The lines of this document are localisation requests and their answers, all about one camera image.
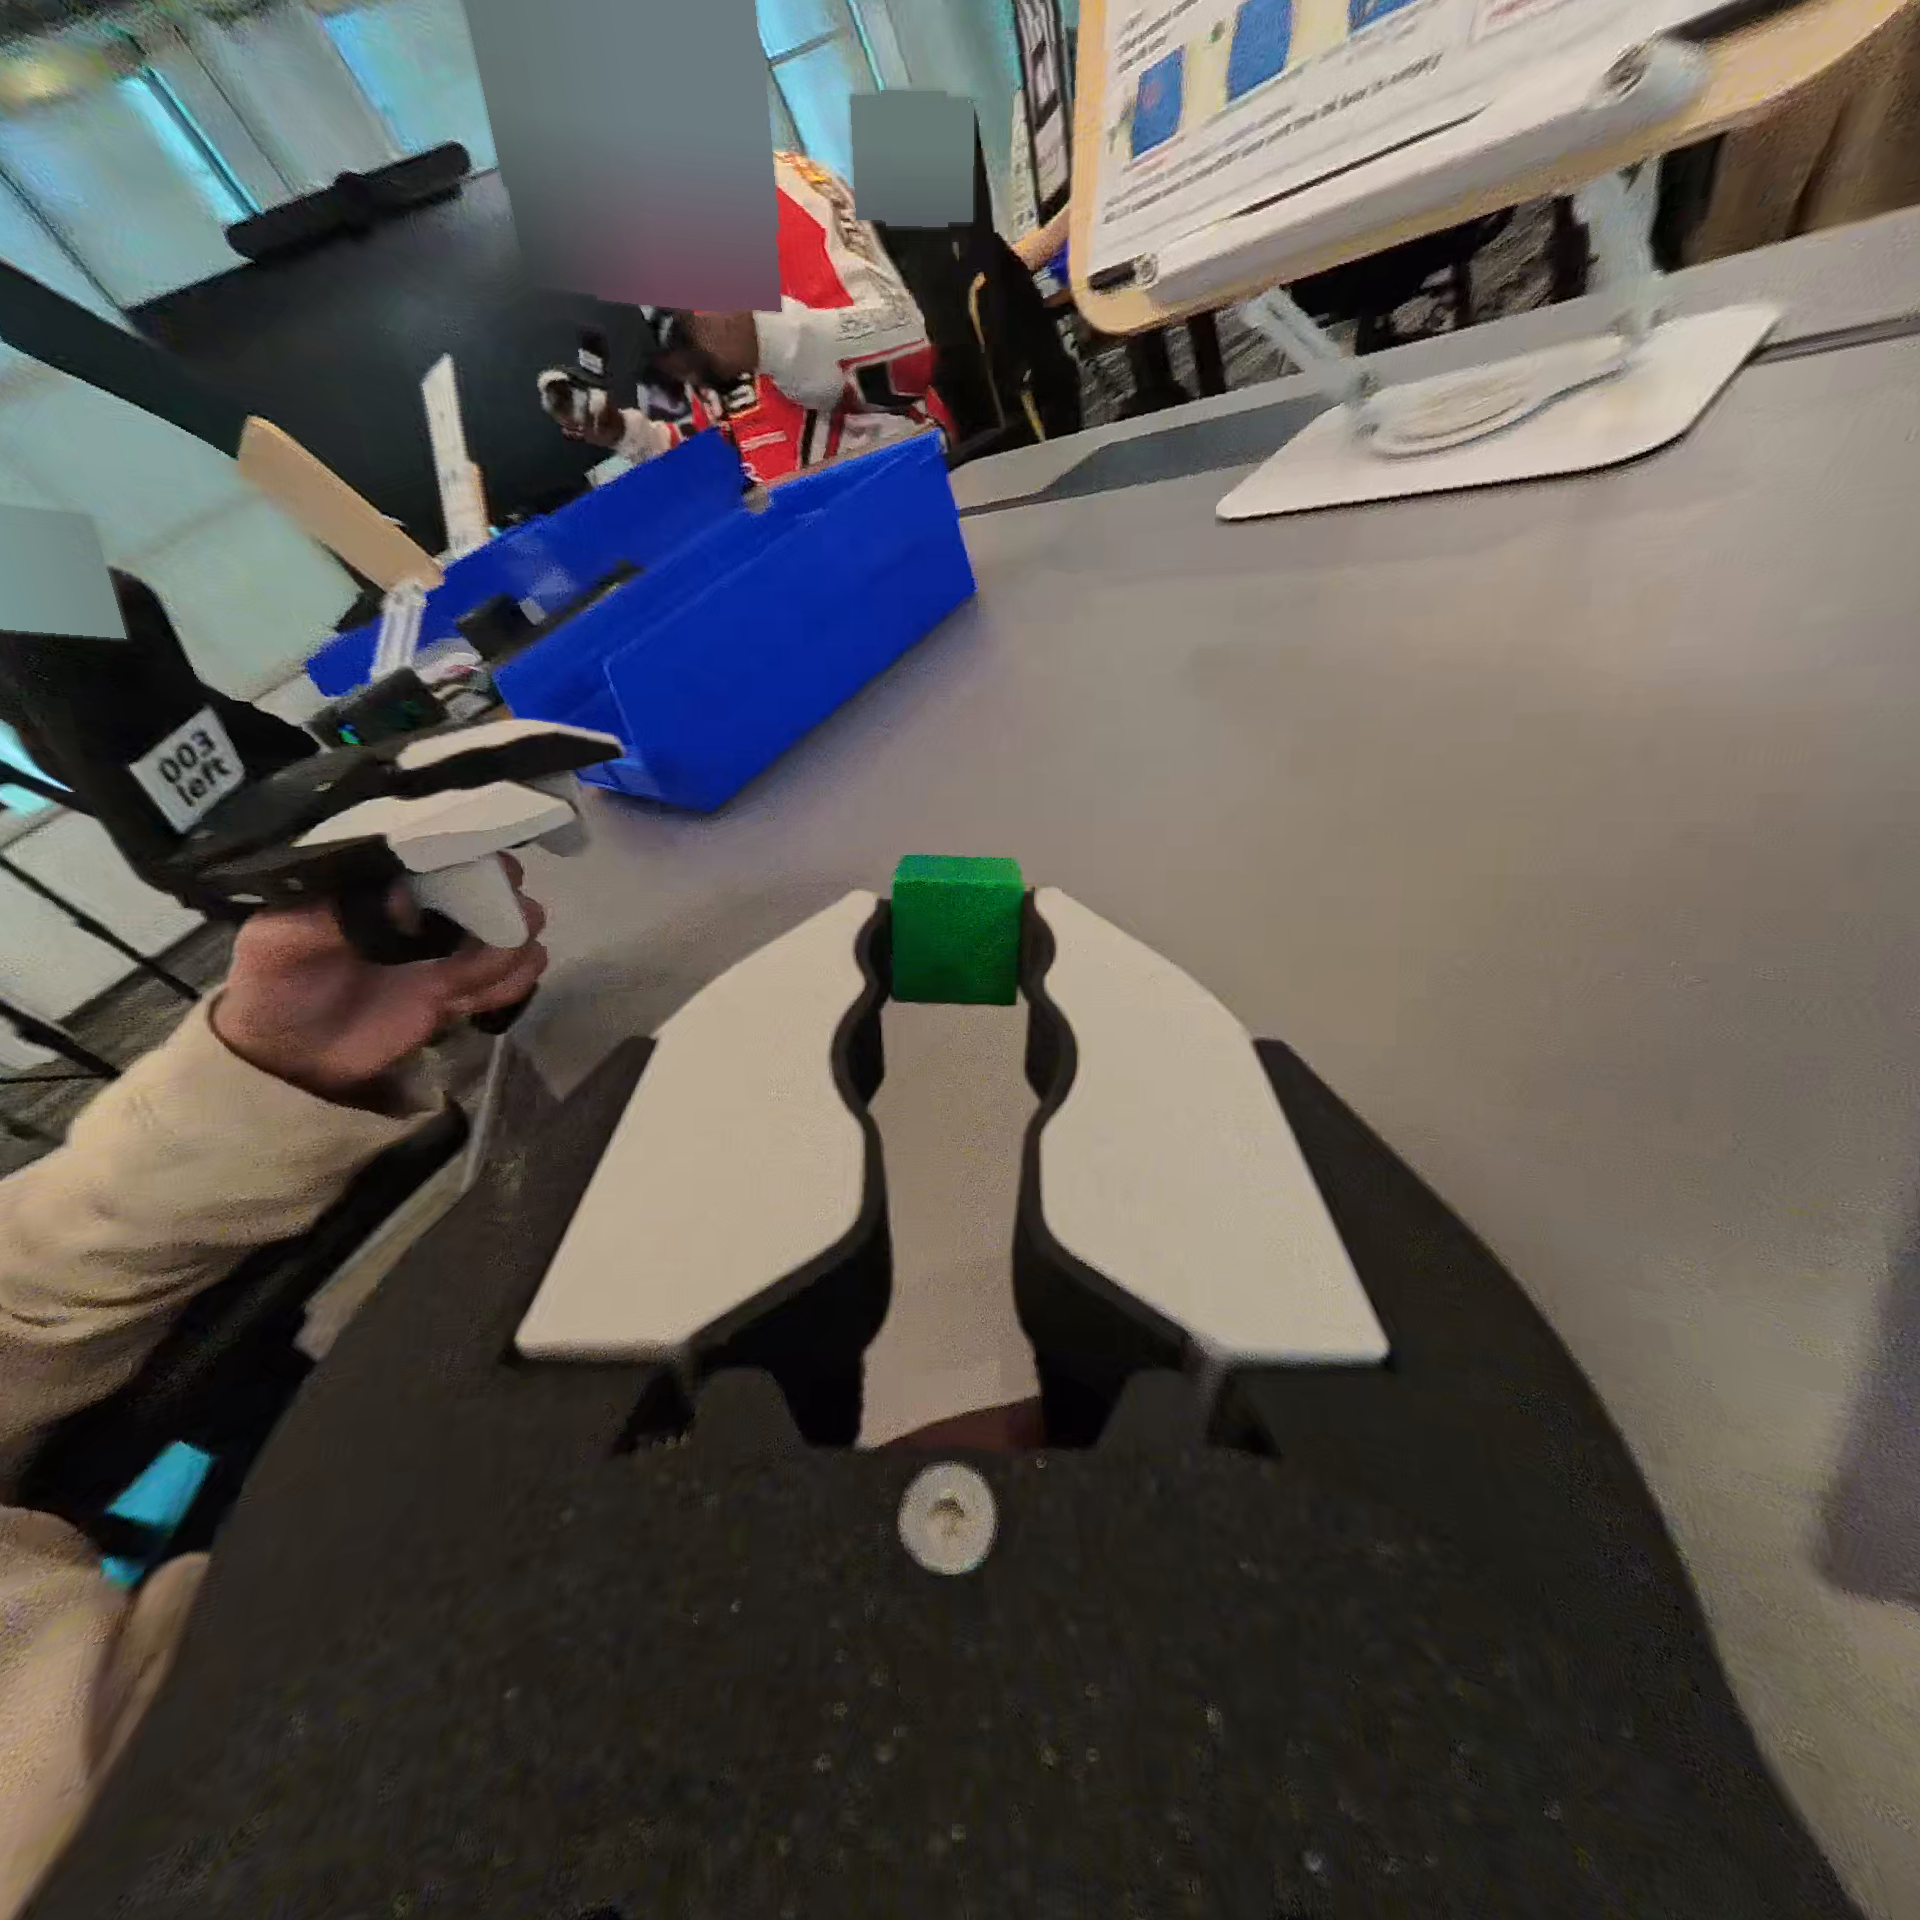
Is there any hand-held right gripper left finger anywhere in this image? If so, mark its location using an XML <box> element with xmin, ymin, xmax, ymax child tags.
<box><xmin>511</xmin><ymin>888</ymin><xmax>894</xmax><ymax>1368</ymax></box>

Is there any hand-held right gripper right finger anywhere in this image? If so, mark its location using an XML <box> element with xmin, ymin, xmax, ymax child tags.
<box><xmin>1016</xmin><ymin>885</ymin><xmax>1391</xmax><ymax>1373</ymax></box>

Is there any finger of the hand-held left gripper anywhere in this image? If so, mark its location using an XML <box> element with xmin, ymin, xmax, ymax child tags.
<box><xmin>290</xmin><ymin>788</ymin><xmax>587</xmax><ymax>875</ymax></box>
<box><xmin>381</xmin><ymin>719</ymin><xmax>626</xmax><ymax>799</ymax></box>

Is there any blue plastic bin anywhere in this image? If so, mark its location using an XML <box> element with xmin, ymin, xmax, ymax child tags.
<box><xmin>307</xmin><ymin>434</ymin><xmax>751</xmax><ymax>701</ymax></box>
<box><xmin>497</xmin><ymin>428</ymin><xmax>978</xmax><ymax>815</ymax></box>

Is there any green wooden cube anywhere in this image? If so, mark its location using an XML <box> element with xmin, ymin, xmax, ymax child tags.
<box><xmin>889</xmin><ymin>855</ymin><xmax>1029</xmax><ymax>1007</ymax></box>

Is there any person's left forearm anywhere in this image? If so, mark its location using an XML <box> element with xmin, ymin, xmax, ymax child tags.
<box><xmin>0</xmin><ymin>997</ymin><xmax>449</xmax><ymax>1446</ymax></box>

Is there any person's left hand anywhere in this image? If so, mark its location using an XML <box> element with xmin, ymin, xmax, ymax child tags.
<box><xmin>217</xmin><ymin>899</ymin><xmax>552</xmax><ymax>1115</ymax></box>

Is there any black device with green light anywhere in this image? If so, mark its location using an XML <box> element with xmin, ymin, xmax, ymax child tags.
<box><xmin>307</xmin><ymin>666</ymin><xmax>454</xmax><ymax>752</ymax></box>

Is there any black laptop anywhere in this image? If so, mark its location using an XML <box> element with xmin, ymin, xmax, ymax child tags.
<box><xmin>454</xmin><ymin>563</ymin><xmax>645</xmax><ymax>666</ymax></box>

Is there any black stand with round base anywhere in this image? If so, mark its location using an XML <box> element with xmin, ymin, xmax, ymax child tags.
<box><xmin>0</xmin><ymin>840</ymin><xmax>201</xmax><ymax>1083</ymax></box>

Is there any wooden board stand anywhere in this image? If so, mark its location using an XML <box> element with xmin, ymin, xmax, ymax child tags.
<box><xmin>239</xmin><ymin>417</ymin><xmax>449</xmax><ymax>590</ymax></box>

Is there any white printed paper strip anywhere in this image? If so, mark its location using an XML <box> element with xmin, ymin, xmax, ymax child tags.
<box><xmin>422</xmin><ymin>357</ymin><xmax>492</xmax><ymax>553</ymax></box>

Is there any large black screen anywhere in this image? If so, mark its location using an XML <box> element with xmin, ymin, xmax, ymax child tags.
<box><xmin>132</xmin><ymin>141</ymin><xmax>726</xmax><ymax>546</ymax></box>

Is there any black garment with yellow trim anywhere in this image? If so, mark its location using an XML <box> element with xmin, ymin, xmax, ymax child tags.
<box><xmin>885</xmin><ymin>227</ymin><xmax>1085</xmax><ymax>451</ymax></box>

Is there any black mesh office chair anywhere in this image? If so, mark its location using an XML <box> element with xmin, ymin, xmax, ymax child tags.
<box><xmin>90</xmin><ymin>1434</ymin><xmax>228</xmax><ymax>1593</ymax></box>

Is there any white and wooden book stand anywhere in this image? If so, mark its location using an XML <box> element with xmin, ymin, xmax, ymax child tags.
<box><xmin>1066</xmin><ymin>0</ymin><xmax>1920</xmax><ymax>523</ymax></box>

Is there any black framed sign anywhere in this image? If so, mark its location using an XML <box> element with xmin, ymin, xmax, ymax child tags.
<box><xmin>1013</xmin><ymin>0</ymin><xmax>1076</xmax><ymax>230</ymax></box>

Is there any printed instruction sheet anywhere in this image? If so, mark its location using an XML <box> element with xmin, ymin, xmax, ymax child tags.
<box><xmin>1085</xmin><ymin>0</ymin><xmax>1790</xmax><ymax>292</ymax></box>

